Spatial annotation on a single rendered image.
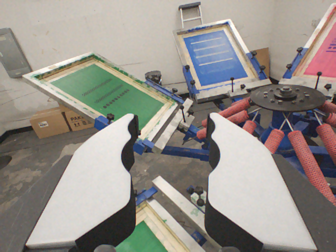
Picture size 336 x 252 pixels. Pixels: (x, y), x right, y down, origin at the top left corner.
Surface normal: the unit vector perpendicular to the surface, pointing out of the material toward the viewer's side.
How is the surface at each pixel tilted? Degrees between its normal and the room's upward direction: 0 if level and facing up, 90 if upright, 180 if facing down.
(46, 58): 90
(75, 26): 90
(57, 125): 90
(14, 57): 90
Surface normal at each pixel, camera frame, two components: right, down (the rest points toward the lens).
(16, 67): 0.14, 0.48
